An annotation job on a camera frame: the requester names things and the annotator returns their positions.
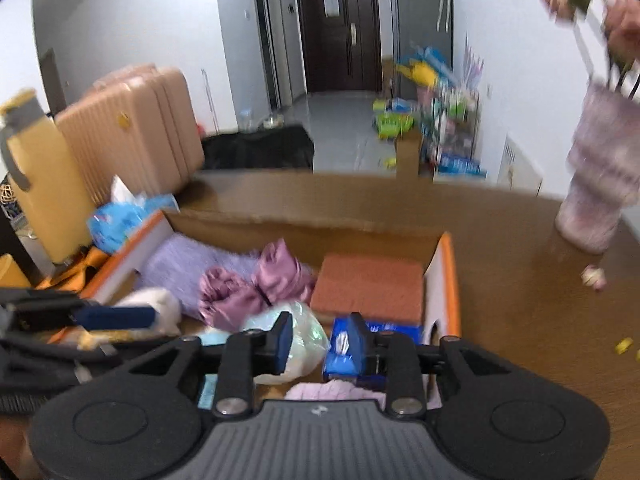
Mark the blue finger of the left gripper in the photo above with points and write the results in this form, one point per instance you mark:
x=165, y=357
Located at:
x=115, y=318

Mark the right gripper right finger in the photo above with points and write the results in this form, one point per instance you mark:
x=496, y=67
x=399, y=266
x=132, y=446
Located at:
x=397, y=358

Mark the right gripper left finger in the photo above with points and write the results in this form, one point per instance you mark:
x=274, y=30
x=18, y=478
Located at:
x=245, y=356

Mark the blue pocket tissue pack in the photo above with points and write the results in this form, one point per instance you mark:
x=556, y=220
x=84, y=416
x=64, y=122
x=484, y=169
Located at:
x=345, y=356

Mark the white yellow plush mouse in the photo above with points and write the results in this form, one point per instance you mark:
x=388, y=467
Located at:
x=167, y=323

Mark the orange cloth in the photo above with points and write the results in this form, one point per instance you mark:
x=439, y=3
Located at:
x=74, y=274

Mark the pink fuzzy cloth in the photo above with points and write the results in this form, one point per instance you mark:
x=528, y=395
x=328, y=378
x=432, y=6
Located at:
x=340, y=390

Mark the red brown sponge block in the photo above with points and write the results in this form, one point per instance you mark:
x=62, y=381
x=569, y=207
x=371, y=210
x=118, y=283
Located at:
x=379, y=288

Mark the white plastic bag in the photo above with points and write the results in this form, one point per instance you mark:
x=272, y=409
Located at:
x=309, y=343

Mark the purple fuzzy cloth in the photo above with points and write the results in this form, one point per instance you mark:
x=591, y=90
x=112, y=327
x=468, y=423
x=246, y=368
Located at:
x=179, y=263

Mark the yellow mug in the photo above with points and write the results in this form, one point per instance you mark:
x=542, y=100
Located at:
x=11, y=275

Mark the orange red cardboard box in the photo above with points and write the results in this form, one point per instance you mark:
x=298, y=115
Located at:
x=310, y=244

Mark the yellow thermos bottle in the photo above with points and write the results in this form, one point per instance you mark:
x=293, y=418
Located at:
x=45, y=177

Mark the pink ribbed suitcase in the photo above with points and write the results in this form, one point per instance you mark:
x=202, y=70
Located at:
x=136, y=124

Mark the black duffel bag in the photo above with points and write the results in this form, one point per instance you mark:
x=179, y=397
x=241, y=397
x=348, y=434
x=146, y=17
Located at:
x=286, y=147

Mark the pink ceramic vase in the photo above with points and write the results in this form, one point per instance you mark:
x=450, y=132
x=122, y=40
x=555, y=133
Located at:
x=605, y=159

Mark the yellow blue bags pile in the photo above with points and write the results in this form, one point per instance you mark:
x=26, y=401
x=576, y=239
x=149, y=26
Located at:
x=427, y=68

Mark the dark brown door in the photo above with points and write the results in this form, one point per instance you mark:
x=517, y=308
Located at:
x=341, y=45

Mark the grey refrigerator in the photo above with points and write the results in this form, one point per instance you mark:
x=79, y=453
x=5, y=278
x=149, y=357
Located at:
x=422, y=24

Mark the dried pink roses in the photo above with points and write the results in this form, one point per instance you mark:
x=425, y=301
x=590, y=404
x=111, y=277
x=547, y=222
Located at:
x=620, y=74

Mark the wire rack with goods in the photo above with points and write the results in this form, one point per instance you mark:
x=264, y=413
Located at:
x=449, y=119

